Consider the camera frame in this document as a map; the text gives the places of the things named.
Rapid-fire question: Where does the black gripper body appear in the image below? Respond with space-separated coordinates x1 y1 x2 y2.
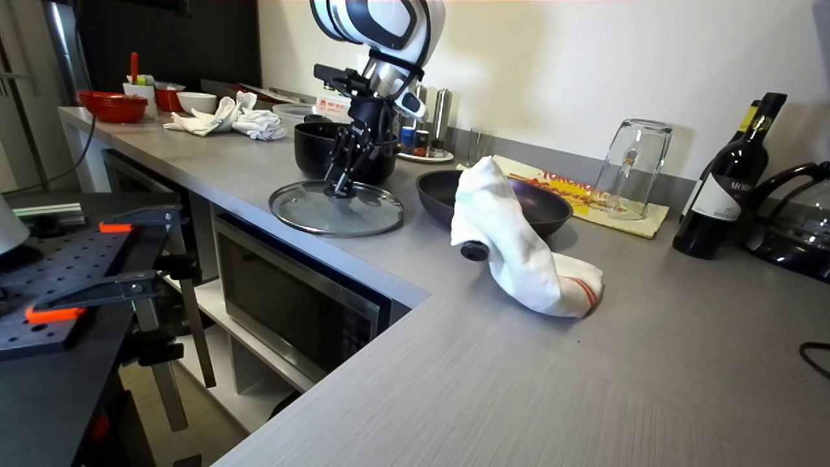
346 86 408 151

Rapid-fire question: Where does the glass pot lid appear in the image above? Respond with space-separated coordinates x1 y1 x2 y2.
266 176 408 242

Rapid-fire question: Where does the black cooking pot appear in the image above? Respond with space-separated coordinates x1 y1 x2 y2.
291 116 401 186

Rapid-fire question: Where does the black glass coffee pot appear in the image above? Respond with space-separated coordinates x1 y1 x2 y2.
742 158 830 285

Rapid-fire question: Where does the small white plate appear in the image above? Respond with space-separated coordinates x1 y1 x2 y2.
397 146 456 166

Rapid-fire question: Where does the steel shaker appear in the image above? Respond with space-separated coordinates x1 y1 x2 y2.
429 86 456 146

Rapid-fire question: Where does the black frying pan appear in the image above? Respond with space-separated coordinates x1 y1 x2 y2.
414 169 573 264

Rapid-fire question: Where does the crumpled white cloth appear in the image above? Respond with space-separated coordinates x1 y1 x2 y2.
161 89 291 142

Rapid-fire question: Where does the built-in microwave oven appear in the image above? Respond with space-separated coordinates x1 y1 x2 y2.
213 212 388 378

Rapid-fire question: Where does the white bowl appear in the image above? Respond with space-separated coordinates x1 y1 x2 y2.
174 89 221 116

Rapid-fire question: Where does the white towel with red stripes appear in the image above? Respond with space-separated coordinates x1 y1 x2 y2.
445 154 608 323

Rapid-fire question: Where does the small red bowl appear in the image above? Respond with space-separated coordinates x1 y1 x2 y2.
152 81 187 114

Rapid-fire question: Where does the yellow orange packet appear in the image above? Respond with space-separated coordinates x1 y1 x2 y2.
515 172 602 212

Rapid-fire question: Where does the white utensil cup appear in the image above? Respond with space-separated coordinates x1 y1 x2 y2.
120 50 158 120

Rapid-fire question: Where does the large red bowl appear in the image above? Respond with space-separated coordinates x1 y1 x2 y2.
76 89 151 124

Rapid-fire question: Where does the clear glass jar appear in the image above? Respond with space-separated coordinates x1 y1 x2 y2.
593 116 678 221

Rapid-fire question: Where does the light wooden cutting board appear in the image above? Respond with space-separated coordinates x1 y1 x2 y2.
491 154 674 243

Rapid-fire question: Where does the steel refrigerator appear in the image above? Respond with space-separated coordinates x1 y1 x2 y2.
38 0 94 99

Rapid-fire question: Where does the black perforated workbench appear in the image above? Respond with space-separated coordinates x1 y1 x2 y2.
0 190 189 467

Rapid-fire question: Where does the dark wine bottle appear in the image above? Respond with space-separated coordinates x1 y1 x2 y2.
671 92 792 262

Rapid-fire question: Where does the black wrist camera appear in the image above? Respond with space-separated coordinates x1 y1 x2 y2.
311 59 377 99

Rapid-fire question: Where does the black clamp with orange handle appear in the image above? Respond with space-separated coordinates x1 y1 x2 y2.
23 250 221 391

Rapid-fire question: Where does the black cable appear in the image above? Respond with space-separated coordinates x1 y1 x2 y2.
797 341 830 385

